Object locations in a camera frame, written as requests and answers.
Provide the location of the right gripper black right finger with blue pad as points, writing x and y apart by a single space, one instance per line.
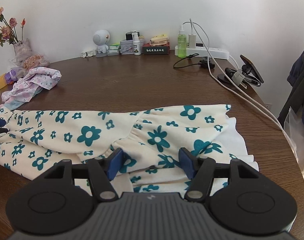
203 171

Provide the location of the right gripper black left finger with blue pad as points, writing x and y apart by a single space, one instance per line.
98 172

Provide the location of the cream teal flower garment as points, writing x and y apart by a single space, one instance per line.
151 139

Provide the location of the dark hanging clothes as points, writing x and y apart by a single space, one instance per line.
295 100

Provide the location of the light blue garment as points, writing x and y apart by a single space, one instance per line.
14 104

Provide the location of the yellow mug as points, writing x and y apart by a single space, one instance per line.
3 81

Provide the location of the pink floral garment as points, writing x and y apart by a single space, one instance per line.
25 88

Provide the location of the purple packet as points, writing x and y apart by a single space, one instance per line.
14 74

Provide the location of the plastic bag of snacks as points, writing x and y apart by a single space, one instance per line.
35 61

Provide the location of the vase with pink flowers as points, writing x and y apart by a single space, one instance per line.
12 33

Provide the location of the black phone stand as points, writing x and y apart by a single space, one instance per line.
245 75

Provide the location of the small white clips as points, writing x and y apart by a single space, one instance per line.
89 53

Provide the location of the white power strip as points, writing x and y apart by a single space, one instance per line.
202 52

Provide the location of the green white small box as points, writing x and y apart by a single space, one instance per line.
113 50

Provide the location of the lavender tin box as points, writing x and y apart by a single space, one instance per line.
126 47

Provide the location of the white small bottle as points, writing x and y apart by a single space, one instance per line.
136 44

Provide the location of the white round robot toy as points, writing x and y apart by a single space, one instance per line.
100 39

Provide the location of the white charger plug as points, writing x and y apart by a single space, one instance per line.
192 41

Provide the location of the green spray bottle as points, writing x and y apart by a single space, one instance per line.
181 43

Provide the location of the yellow snack packs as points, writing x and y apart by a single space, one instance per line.
159 40

